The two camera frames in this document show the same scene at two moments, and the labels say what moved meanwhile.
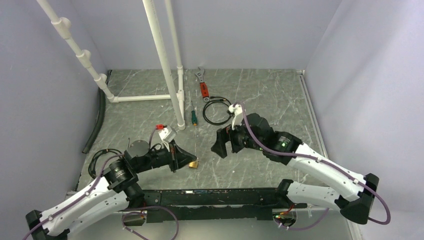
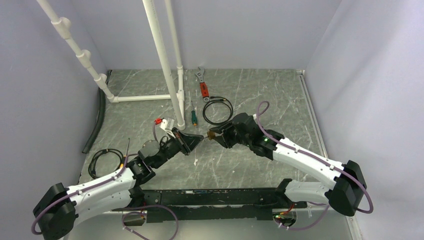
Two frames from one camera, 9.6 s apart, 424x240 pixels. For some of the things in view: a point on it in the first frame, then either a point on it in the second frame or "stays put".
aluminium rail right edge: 318,134 stays put
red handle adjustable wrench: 203,86 stays put
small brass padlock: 193,164 to 211,135
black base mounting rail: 162,205 stays put
